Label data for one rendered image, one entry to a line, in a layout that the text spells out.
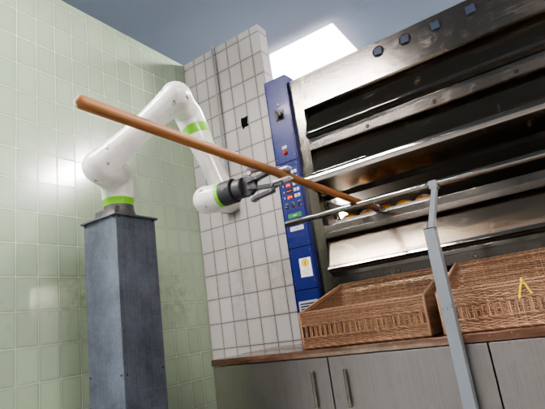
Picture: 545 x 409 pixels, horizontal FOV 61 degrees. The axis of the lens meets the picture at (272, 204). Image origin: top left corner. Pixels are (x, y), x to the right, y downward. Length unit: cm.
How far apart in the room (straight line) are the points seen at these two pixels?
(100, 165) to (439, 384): 145
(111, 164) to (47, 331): 86
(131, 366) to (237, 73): 203
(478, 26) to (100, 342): 219
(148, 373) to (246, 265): 114
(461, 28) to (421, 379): 166
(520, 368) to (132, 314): 134
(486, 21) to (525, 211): 93
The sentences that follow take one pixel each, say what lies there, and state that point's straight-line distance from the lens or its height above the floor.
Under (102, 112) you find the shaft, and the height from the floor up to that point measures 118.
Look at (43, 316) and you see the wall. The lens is 232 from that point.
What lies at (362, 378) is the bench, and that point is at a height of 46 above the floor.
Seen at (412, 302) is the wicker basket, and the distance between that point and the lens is 183.
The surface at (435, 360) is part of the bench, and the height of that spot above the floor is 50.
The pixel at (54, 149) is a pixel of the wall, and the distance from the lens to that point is 255.
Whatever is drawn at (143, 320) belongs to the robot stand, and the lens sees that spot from 188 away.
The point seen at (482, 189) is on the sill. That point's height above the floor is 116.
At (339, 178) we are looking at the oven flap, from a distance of 242.
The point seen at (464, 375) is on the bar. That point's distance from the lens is 171.
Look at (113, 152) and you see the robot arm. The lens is 186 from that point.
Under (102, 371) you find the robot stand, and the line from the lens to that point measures 190.
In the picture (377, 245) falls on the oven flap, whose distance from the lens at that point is 241.
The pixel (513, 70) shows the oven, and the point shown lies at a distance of 244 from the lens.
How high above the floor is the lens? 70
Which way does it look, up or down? 15 degrees up
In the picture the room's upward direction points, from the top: 8 degrees counter-clockwise
